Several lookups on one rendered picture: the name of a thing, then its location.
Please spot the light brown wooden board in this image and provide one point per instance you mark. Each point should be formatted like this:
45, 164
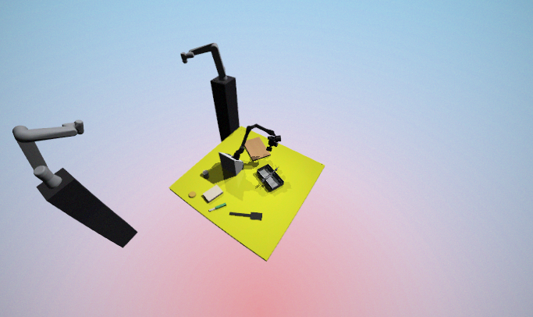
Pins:
256, 148

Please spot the beige rectangular block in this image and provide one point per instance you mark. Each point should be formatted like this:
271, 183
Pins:
213, 193

